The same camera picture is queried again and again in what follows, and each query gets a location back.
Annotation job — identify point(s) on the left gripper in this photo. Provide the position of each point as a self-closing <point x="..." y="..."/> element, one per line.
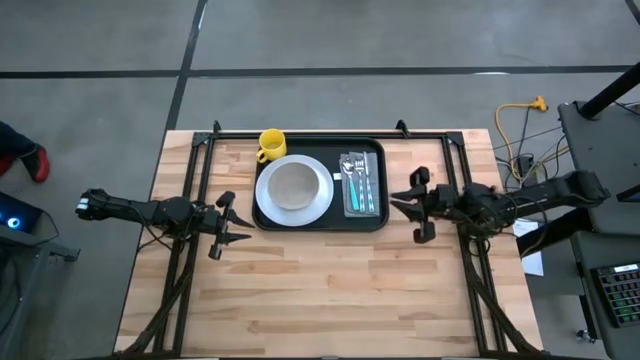
<point x="213" y="223"/>

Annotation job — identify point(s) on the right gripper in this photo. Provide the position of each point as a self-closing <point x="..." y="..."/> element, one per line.
<point x="445" y="205"/>

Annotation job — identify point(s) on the grey napkin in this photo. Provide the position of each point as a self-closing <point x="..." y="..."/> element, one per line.
<point x="376" y="200"/>

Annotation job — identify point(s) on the white round plate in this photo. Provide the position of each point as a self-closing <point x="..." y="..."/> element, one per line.
<point x="262" y="200"/>

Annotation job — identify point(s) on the beige bowl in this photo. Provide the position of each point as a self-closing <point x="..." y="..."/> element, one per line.
<point x="293" y="186"/>

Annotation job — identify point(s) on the yellow mug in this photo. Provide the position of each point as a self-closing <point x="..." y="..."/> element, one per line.
<point x="272" y="145"/>

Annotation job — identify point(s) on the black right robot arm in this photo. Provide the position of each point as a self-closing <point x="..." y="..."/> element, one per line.
<point x="545" y="197"/>

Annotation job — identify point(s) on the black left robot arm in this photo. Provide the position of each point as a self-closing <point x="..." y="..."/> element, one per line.
<point x="160" y="210"/>

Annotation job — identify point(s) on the black plastic tray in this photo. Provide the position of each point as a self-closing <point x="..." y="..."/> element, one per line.
<point x="330" y="150"/>

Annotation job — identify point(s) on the black power adapter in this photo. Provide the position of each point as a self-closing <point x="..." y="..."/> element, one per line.
<point x="525" y="165"/>

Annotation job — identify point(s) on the white paper sheet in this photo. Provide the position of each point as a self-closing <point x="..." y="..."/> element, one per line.
<point x="532" y="262"/>

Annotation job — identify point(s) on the black desk crossbar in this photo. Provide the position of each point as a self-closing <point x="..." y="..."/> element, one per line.
<point x="550" y="235"/>

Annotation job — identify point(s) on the large grey desk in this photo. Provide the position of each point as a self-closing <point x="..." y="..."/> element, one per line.
<point x="605" y="150"/>

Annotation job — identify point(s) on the dark grey side desk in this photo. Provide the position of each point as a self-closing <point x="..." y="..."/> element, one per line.
<point x="590" y="300"/>

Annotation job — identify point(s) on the person's foot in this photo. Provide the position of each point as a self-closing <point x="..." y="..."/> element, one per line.
<point x="37" y="162"/>

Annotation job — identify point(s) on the black computer with blue light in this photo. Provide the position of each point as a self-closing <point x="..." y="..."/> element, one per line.
<point x="20" y="225"/>

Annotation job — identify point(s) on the desk caster wheel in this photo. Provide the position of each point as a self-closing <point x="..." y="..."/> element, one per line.
<point x="584" y="335"/>

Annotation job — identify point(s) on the black diagonal pole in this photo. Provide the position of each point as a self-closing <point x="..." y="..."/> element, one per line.
<point x="610" y="92"/>

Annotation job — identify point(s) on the keyboard with coloured keys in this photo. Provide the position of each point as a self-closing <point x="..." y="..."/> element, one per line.
<point x="620" y="295"/>

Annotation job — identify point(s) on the black frame bracket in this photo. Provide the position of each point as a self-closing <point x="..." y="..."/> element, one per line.
<point x="216" y="127"/>
<point x="402" y="127"/>

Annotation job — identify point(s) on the black metal table frame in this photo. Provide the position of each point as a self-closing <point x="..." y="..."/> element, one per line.
<point x="192" y="165"/>

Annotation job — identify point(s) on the black angled bracket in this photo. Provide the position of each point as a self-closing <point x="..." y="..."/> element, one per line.
<point x="629" y="194"/>

